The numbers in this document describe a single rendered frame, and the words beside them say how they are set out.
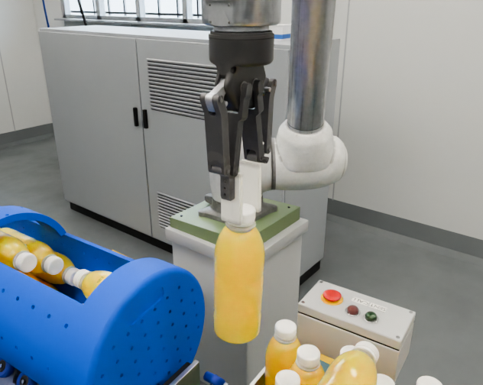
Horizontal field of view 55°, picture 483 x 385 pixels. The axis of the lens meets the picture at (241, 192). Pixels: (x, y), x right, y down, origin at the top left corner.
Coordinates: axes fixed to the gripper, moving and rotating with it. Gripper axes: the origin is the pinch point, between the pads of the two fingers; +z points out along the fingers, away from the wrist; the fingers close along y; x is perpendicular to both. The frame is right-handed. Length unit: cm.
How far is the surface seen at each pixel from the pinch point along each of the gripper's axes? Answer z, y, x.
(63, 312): 22.1, 12.3, -25.3
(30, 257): 25, 3, -49
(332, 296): 30.4, -25.7, 4.3
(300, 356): 31.1, -8.6, 6.0
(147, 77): 23, -159, -172
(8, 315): 25.9, 15.0, -37.3
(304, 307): 32.0, -21.6, 0.3
